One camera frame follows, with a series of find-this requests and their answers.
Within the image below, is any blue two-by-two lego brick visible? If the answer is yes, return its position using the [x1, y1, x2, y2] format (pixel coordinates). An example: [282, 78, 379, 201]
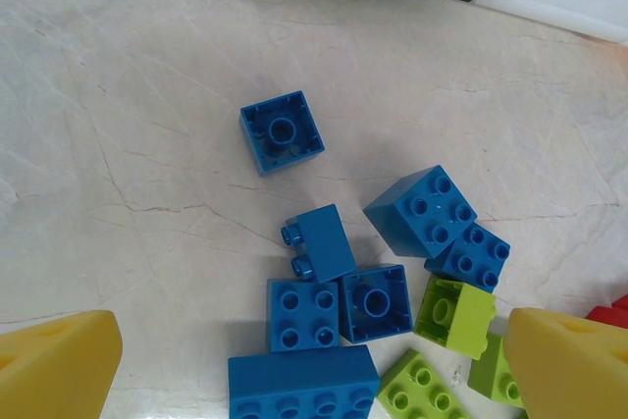
[424, 222, 512, 294]
[239, 89, 327, 179]
[280, 203, 358, 285]
[266, 277, 341, 354]
[362, 165, 478, 259]
[339, 264, 412, 345]

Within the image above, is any green two-by-four lego brick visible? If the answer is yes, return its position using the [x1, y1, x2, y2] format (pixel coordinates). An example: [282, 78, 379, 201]
[376, 347, 473, 419]

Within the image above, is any blue two-by-four lego brick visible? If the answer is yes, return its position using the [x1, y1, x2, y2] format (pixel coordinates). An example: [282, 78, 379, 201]
[227, 343, 382, 419]

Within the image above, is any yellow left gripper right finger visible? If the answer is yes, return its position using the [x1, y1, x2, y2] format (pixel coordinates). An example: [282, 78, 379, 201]
[502, 306, 628, 419]

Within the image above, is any green two-by-two lego brick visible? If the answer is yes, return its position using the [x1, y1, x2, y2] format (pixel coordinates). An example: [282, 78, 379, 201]
[413, 276, 497, 355]
[467, 333, 529, 410]

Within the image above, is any red lego brick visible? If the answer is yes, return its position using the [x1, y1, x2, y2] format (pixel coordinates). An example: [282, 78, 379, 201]
[585, 292, 628, 331]

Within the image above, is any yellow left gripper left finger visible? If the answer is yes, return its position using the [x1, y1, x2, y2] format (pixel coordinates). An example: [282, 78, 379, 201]
[0, 309, 124, 419]

